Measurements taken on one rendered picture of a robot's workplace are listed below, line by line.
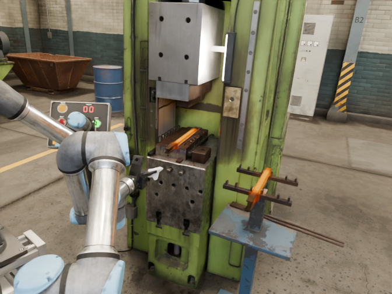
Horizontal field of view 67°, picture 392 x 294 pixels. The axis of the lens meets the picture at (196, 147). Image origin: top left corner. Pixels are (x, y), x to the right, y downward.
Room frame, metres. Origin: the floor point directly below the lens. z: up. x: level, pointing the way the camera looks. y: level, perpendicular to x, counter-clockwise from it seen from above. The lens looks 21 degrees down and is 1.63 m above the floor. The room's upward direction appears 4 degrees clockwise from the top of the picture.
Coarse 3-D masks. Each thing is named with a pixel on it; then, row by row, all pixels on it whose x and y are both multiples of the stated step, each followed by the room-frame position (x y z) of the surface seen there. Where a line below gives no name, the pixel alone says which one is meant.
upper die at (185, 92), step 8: (160, 80) 1.69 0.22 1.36; (160, 88) 1.68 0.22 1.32; (168, 88) 1.67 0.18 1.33; (176, 88) 1.65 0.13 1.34; (184, 88) 1.64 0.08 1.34; (192, 88) 1.68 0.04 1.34; (200, 88) 1.81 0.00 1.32; (208, 88) 1.96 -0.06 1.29; (160, 96) 1.68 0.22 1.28; (168, 96) 1.67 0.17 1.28; (176, 96) 1.65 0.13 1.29; (184, 96) 1.64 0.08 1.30; (192, 96) 1.69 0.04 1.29
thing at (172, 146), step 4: (192, 128) 1.98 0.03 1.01; (188, 132) 1.88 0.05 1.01; (192, 132) 1.90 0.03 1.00; (184, 136) 1.79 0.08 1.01; (176, 140) 1.72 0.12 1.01; (180, 140) 1.72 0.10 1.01; (172, 144) 1.63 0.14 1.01; (176, 144) 1.64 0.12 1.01; (164, 148) 1.56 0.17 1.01; (168, 148) 1.56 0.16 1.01; (172, 148) 1.61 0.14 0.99; (176, 148) 1.64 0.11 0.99; (164, 152) 1.56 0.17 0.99; (168, 152) 1.56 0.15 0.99
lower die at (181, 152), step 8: (184, 128) 2.05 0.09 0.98; (200, 128) 2.01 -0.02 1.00; (168, 136) 1.85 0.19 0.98; (176, 136) 1.83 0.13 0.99; (192, 136) 1.85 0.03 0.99; (200, 136) 1.87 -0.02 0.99; (160, 144) 1.70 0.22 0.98; (168, 144) 1.68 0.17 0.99; (160, 152) 1.68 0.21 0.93; (176, 152) 1.65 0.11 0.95; (184, 152) 1.63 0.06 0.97
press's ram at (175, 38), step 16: (160, 16) 1.70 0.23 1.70; (176, 16) 1.66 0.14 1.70; (192, 16) 1.63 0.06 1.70; (208, 16) 1.71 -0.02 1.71; (224, 16) 2.00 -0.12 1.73; (160, 32) 1.69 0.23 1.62; (176, 32) 1.66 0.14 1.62; (192, 32) 1.63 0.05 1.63; (208, 32) 1.72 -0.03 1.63; (160, 48) 1.69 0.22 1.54; (176, 48) 1.66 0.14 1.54; (192, 48) 1.63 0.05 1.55; (208, 48) 1.74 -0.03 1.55; (224, 48) 1.77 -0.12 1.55; (160, 64) 1.69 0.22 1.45; (176, 64) 1.65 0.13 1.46; (192, 64) 1.62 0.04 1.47; (208, 64) 1.76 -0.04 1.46; (176, 80) 1.65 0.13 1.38; (192, 80) 1.62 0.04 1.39; (208, 80) 1.79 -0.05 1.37
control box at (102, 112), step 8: (56, 104) 1.72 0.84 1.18; (64, 104) 1.73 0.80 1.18; (72, 104) 1.73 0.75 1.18; (80, 104) 1.74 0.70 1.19; (88, 104) 1.75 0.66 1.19; (96, 104) 1.75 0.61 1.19; (104, 104) 1.76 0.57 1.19; (56, 112) 1.70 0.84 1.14; (64, 112) 1.70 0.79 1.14; (72, 112) 1.71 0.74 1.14; (80, 112) 1.72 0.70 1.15; (88, 112) 1.72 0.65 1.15; (96, 112) 1.73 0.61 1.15; (104, 112) 1.74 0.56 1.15; (56, 120) 1.68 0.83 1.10; (104, 120) 1.71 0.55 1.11; (96, 128) 1.68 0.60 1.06; (104, 128) 1.69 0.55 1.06; (48, 144) 1.60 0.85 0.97
